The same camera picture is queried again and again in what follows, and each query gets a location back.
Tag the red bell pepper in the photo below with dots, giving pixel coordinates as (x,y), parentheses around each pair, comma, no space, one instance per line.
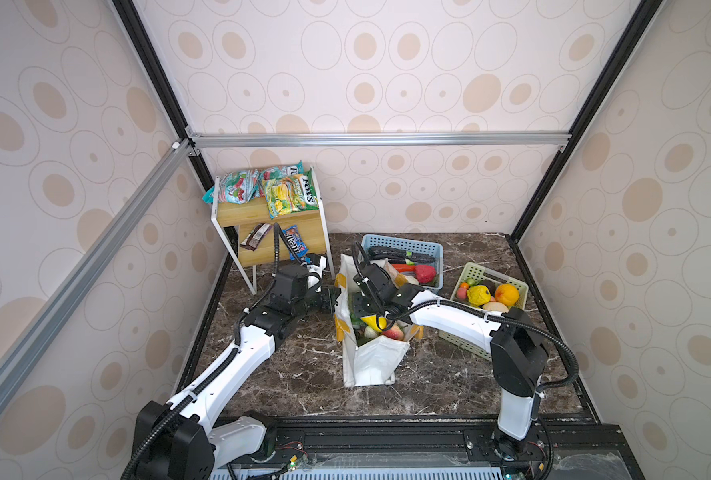
(425,274)

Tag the left diagonal aluminium rail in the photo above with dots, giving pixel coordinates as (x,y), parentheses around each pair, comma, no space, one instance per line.
(35,340)

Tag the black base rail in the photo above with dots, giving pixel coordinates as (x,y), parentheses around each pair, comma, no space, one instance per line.
(437,448)

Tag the white grocery bag yellow handles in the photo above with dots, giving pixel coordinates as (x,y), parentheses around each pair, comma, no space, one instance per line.
(370,351)

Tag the blue plastic basket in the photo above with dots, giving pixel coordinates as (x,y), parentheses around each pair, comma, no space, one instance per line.
(434,249)

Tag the red chili pepper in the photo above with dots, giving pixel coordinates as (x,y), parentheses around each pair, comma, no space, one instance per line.
(402,268)

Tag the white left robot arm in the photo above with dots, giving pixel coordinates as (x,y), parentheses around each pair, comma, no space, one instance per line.
(180,438)

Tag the brown chocolate bar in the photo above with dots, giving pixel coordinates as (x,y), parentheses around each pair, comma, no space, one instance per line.
(255,237)

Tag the orange fruit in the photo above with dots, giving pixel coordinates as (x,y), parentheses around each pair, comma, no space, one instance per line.
(507,294)

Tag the horizontal aluminium rail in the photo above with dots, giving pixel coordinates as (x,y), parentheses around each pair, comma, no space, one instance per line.
(397,139)

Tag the green mint snack bag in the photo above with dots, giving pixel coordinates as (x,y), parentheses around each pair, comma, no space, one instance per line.
(304,184)

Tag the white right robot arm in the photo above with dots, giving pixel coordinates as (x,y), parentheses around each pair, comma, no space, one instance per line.
(516,346)

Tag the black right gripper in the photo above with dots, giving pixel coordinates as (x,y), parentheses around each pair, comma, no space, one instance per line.
(355,302)

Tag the dark eggplant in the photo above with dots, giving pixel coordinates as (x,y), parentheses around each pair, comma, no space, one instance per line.
(399,256)

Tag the yellow candy snack bag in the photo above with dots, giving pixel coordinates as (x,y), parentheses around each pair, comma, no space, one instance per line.
(282,196)

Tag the green plastic basket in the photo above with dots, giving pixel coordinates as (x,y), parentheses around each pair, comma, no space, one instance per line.
(475,274)

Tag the white garlic bulb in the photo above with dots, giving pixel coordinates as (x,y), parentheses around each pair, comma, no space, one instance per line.
(495,307)

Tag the yellow mango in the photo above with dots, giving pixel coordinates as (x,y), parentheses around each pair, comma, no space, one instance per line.
(376,323)

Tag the white wooden two-tier shelf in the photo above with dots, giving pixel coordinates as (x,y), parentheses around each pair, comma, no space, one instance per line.
(246,204)

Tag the blue candy packet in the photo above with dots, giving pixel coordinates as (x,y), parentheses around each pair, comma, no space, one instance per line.
(294,243)

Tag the green gummy snack bag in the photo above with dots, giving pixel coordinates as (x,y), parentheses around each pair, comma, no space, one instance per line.
(237,187)

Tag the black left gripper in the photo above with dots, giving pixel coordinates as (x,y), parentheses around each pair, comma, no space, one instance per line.
(326,300)

